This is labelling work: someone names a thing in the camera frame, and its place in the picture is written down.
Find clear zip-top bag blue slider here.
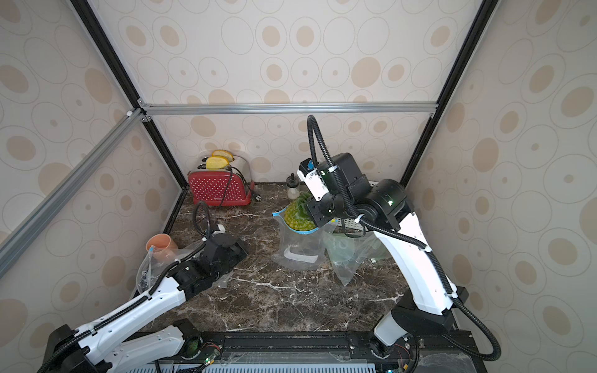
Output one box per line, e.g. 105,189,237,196
136,236,247,299

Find black toaster power cord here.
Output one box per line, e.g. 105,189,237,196
216,165,263,208

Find left black corrugated cable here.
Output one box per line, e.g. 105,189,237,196
36,201,213,373

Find orange plastic cup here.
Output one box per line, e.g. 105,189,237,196
146,233,178,263

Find blue-zip bag with pineapple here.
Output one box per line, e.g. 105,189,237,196
272,208,334,271

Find red toaster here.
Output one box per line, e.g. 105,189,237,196
187,169,254,207

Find black corrugated cable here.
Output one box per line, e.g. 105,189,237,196
306,115,502,362
36,201,213,373

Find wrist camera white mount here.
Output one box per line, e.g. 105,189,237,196
211,224,226,235
297,158,332,203

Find black frame post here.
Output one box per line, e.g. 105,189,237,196
400,0,499,187
68,0,188,189

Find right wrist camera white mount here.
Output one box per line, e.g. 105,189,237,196
297,158,332,203

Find rear yellow toast slice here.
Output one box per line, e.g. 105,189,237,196
211,149,235,163

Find green-zip bag with pineapple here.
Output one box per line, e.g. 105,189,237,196
323,232,390,286

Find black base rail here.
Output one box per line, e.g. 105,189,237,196
83,329,488,373

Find front yellow toast slice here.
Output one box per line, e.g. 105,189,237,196
205,155,230,170

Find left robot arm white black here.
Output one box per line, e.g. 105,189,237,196
39,233,248,372

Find small bottle black cap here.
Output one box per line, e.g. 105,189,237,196
286,173,300,200

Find right black frame post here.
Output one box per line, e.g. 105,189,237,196
400,0,499,187

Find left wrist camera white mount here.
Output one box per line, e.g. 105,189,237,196
211,224,226,235

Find white perforated plastic basket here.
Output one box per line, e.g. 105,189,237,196
331,177,379,232

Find right black corrugated cable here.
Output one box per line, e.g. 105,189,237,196
306,115,502,362

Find left black frame post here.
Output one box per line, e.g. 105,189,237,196
68,0,188,189

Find yellow toast slice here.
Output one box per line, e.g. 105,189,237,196
211,149,235,163
205,155,230,170

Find horizontal aluminium frame bar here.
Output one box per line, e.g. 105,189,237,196
142,102,438,116

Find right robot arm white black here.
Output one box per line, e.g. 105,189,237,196
298,153,468,355

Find left diagonal aluminium frame bar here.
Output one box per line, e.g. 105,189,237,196
1,108,142,276

